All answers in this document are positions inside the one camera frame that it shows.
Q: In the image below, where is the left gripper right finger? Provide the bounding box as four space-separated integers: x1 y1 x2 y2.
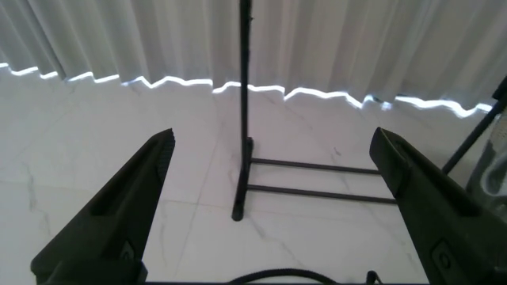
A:
369 126 507 285

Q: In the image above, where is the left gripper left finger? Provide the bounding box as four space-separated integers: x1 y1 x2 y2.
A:
30 127 176 285

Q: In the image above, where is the black clothes rack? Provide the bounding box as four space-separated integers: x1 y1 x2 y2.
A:
231 0 507 222

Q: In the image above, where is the black cable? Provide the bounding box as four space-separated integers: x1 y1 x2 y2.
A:
227 268 341 285

